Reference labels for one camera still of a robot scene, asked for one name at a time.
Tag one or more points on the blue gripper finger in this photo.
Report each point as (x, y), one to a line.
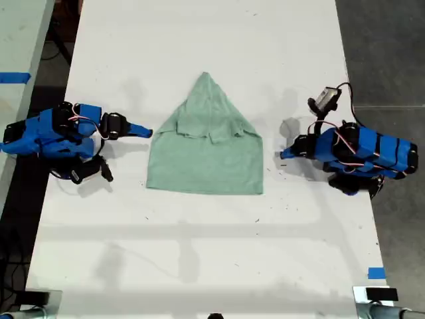
(290, 155)
(139, 134)
(289, 151)
(139, 128)

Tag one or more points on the pale green T-shirt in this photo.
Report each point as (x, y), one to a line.
(206, 159)

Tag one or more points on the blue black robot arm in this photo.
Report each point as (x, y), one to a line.
(378, 149)
(43, 133)

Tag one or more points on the long blue tape strip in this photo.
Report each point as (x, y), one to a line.
(15, 77)

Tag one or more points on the white side table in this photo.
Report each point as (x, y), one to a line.
(18, 40)

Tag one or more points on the short blue tape piece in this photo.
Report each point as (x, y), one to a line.
(376, 273)

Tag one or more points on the white mounting plate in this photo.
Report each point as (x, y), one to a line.
(358, 294)

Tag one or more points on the small black box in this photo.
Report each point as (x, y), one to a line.
(36, 296)
(381, 294)

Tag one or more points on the black round object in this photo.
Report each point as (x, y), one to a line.
(215, 316)

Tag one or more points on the grey metal pipe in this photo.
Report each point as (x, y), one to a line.
(388, 312)
(23, 313)

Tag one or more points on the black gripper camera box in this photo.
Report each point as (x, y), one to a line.
(88, 171)

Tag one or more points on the grey black gripper camera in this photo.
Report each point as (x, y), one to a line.
(327, 98)

